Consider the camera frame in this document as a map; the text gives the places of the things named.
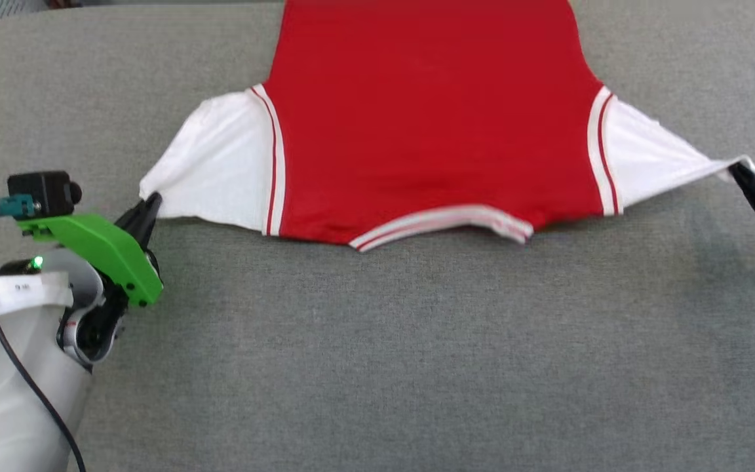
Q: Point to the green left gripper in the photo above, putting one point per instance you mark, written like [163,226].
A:
[109,252]

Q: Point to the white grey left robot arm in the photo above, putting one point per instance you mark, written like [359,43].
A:
[4,393]

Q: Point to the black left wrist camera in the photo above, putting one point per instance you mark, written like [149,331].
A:
[46,190]

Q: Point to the red and white jersey shirt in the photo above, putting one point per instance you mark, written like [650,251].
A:
[430,118]

